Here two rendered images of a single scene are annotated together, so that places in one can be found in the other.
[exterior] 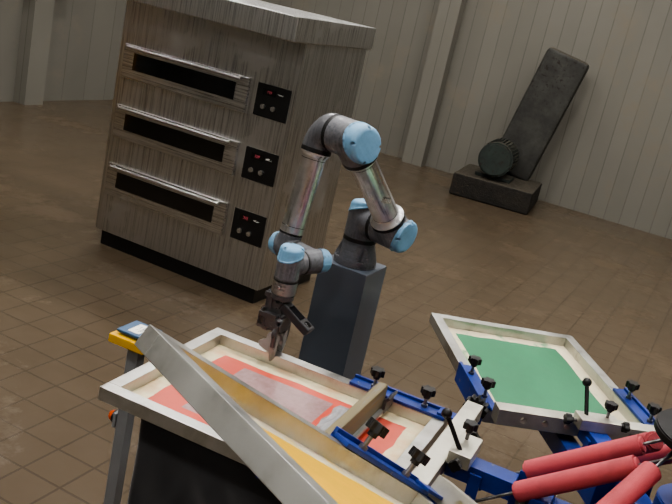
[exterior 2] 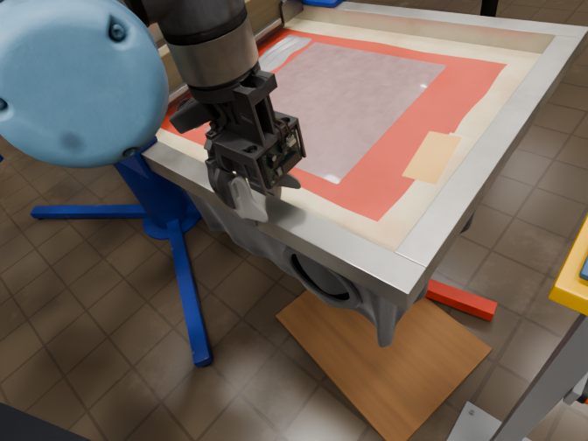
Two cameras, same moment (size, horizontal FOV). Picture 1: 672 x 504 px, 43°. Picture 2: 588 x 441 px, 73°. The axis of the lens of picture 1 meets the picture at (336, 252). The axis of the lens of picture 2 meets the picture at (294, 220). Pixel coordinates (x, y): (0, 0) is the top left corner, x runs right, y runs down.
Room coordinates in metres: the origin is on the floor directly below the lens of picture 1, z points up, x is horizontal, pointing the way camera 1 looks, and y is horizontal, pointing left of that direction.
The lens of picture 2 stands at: (2.76, 0.34, 1.35)
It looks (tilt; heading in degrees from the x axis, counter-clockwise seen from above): 48 degrees down; 211
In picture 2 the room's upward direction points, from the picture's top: 17 degrees counter-clockwise
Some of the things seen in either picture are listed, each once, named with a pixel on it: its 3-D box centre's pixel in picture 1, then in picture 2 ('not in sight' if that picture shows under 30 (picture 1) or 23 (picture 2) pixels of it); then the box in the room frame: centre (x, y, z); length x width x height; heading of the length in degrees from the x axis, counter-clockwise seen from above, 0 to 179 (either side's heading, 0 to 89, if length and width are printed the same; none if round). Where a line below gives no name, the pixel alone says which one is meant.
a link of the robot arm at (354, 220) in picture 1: (366, 218); not in sight; (2.88, -0.08, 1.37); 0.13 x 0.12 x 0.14; 48
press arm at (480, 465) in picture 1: (481, 474); not in sight; (1.95, -0.48, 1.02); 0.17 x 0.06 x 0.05; 70
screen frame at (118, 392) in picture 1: (282, 408); (294, 83); (2.14, 0.05, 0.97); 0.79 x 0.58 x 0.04; 70
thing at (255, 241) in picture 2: not in sight; (277, 228); (2.33, 0.04, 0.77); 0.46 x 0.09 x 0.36; 70
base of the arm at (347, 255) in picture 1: (357, 249); not in sight; (2.88, -0.07, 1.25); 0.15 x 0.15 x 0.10
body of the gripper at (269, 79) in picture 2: (276, 311); (245, 125); (2.46, 0.14, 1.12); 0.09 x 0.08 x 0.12; 70
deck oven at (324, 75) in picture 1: (221, 137); not in sight; (5.95, 0.95, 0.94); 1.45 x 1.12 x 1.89; 67
